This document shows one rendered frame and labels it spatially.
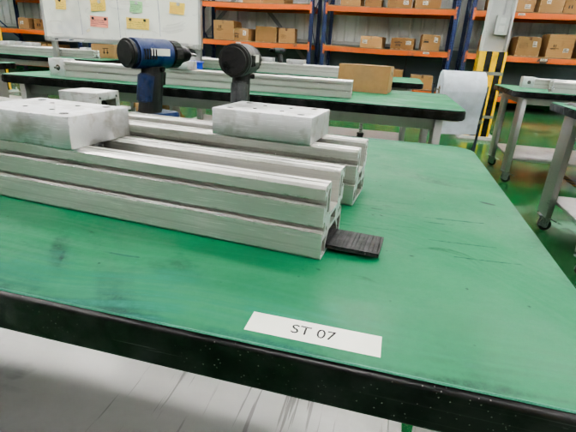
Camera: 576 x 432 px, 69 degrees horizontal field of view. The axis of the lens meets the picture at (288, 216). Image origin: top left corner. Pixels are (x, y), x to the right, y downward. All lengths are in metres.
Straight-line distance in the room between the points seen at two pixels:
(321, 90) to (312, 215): 1.76
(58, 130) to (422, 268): 0.46
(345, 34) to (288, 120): 10.56
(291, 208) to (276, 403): 0.70
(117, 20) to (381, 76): 2.40
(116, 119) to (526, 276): 0.55
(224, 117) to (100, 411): 0.73
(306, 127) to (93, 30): 3.72
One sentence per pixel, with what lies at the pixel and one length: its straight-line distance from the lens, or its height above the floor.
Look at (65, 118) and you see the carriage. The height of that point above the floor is 0.90.
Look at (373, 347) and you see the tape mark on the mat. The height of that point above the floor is 0.78.
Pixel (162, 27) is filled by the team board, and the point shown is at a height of 1.10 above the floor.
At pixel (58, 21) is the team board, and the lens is 4.48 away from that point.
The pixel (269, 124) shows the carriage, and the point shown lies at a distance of 0.64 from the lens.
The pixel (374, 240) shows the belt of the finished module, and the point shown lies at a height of 0.79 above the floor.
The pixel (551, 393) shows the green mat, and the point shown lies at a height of 0.78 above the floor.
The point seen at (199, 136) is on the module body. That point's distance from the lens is 0.70.
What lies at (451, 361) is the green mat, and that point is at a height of 0.78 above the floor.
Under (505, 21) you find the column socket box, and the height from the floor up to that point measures 1.45.
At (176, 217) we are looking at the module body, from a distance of 0.52.
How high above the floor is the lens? 0.99
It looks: 22 degrees down
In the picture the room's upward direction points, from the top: 3 degrees clockwise
